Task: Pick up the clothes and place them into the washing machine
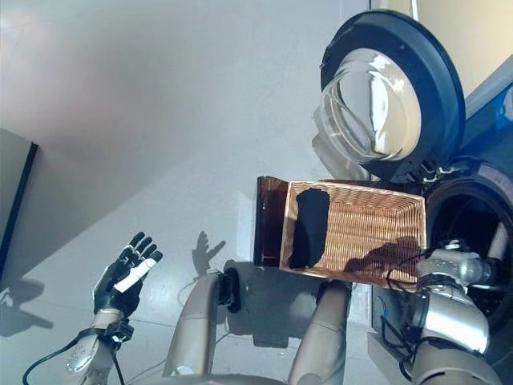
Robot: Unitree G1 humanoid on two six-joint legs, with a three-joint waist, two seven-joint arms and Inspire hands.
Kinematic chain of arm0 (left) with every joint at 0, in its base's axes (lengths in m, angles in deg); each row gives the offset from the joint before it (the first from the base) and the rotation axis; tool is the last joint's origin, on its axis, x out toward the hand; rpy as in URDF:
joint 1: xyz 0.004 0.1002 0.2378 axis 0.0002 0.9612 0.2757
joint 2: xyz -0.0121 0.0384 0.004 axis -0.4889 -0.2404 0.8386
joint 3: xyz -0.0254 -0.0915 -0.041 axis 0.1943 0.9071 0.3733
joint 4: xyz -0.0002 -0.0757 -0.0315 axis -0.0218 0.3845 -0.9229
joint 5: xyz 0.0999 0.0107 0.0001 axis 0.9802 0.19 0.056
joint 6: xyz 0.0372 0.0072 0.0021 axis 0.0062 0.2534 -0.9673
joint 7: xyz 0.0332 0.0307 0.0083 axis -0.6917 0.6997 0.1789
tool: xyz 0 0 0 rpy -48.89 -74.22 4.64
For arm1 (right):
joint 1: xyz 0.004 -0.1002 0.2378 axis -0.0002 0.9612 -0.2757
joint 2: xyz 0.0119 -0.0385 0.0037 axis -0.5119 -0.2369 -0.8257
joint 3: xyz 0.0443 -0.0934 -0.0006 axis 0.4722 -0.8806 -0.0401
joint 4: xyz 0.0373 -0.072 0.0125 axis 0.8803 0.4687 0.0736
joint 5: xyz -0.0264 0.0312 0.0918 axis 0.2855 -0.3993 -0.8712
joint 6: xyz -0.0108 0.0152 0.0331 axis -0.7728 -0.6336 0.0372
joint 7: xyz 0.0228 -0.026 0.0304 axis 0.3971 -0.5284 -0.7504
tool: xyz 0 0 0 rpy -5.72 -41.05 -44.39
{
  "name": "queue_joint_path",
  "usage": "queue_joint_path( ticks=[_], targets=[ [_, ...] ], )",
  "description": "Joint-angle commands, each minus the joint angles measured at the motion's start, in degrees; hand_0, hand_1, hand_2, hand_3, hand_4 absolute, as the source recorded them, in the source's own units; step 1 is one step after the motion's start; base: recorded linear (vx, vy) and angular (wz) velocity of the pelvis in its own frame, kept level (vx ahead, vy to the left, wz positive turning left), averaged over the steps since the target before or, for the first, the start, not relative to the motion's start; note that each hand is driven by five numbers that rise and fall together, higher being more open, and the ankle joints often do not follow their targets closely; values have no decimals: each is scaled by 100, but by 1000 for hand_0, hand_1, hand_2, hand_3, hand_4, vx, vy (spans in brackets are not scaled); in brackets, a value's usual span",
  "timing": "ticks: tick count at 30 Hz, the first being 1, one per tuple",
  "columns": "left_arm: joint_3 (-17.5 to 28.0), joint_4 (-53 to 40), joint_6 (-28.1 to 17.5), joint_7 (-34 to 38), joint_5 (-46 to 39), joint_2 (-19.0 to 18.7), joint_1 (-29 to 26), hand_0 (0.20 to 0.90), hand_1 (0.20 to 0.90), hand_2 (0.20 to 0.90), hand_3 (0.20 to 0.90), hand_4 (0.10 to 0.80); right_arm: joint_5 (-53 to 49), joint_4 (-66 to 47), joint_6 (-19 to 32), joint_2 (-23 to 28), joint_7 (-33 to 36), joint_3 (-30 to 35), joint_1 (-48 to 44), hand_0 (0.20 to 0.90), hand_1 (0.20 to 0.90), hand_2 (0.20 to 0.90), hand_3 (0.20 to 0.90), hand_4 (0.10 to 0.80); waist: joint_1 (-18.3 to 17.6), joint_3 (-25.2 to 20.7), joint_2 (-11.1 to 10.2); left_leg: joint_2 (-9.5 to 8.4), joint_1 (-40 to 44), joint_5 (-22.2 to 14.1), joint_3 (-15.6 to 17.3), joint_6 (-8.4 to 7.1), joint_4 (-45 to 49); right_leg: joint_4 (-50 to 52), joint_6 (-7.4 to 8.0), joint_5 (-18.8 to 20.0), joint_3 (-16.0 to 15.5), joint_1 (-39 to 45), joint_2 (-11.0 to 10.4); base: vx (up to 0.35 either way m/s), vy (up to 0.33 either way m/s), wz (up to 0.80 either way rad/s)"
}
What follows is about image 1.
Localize rectangular wicker basket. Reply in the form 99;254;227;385
278;179;427;290

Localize right robot leg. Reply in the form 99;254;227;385
287;280;354;385

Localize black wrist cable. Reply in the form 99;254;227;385
22;327;126;385
386;251;428;294

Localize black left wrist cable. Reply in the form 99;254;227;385
22;327;126;385

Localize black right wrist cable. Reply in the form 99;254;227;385
386;251;428;294

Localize black cloth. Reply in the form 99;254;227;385
289;188;331;270

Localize round glass washing machine door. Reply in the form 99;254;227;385
311;8;468;184

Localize left robot leg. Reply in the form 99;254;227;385
163;268;242;379

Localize white counter cabinet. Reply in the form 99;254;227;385
412;0;513;99

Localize robot leg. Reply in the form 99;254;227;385
163;268;242;379
287;280;354;385

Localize grey washing machine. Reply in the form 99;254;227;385
370;55;513;362

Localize blue white barcode sticker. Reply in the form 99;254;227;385
495;90;513;129

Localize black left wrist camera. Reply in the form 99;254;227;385
104;319;135;342

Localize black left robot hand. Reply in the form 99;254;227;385
93;231;164;318

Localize grey robot torso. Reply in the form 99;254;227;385
172;372;289;385

